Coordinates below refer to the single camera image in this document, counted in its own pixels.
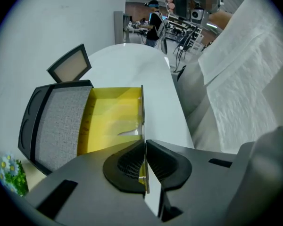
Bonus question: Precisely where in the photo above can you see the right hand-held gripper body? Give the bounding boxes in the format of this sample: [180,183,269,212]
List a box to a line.
[166,0,227,18]

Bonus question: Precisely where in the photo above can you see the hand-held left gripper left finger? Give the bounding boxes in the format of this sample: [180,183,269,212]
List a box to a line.
[25,139,160,226]

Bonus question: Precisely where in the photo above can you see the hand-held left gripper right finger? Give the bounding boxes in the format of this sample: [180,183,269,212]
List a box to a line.
[146,139,240,226]

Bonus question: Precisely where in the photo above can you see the yellow transparent plastic box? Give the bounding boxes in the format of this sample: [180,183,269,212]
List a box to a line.
[76,84,152,194]

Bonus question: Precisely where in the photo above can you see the person's right forearm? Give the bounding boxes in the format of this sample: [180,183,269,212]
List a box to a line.
[207,10,235,31]

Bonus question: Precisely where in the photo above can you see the grey fabric box lid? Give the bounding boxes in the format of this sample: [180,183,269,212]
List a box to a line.
[17,79,94,177]

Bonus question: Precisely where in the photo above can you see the person's right hand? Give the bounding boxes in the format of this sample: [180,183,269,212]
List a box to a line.
[163,0,178,12]

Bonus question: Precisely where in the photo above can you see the white shelving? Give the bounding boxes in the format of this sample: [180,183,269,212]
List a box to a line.
[166,12,204,54]

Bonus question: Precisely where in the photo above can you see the black chair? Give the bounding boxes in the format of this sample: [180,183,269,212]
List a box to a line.
[173,35,192,61]

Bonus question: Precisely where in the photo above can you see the grey cabinet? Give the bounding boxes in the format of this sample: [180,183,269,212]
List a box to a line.
[113,10,131,45]

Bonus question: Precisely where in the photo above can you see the potted artificial flowers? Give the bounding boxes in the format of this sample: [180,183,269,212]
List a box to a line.
[0,150,48,198]

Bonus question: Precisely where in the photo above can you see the person in white coat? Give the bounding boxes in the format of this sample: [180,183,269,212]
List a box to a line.
[183,0,283,155]

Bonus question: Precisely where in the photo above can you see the white square camera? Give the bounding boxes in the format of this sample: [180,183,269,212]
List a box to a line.
[191,8,205,23]

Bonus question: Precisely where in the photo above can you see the black cables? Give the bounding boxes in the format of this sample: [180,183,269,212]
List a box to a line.
[176,64,187,80]

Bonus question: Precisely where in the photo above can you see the black picture frame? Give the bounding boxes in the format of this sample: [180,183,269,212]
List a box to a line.
[46,43,92,84]

